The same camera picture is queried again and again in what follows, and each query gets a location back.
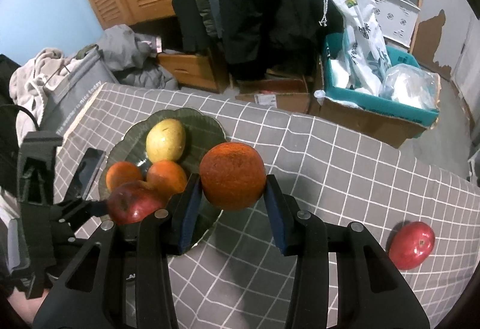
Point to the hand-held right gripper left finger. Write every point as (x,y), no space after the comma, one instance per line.
(189,214)

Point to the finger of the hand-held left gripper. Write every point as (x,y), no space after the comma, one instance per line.
(90,171)
(73,235)

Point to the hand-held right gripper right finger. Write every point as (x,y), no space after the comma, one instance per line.
(277,220)

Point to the smooth orange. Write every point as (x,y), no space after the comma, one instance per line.
(167,177)
(122,175)

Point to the red apple with yellow patch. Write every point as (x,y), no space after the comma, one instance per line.
(131,203)

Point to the large rough-skinned orange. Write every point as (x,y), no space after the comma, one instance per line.
(232,175)

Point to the dark green glass plate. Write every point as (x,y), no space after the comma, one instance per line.
(202,128)

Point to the person's left forearm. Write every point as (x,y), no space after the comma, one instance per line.
(22,310)

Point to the grey checked tablecloth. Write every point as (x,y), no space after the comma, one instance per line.
(337,171)

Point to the grey printed fabric bag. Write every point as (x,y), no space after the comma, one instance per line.
(78,89)

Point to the beige blanket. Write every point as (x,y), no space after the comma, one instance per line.
(26,81)

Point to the brown labelled cardboard box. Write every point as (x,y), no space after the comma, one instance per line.
(288,98)

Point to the grey clothing pile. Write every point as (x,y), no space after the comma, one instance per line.
(131,52)

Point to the wooden drawer box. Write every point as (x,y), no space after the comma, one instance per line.
(187,68)

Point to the teal cardboard box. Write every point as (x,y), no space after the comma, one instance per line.
(375,115)

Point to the white plastic packet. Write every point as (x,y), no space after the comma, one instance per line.
(341,72)

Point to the clear plastic bag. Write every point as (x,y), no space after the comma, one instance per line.
(408,85)

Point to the white printed sack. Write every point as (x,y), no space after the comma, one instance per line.
(360,25)

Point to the white patterned storage box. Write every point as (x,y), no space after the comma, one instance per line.
(395,20)

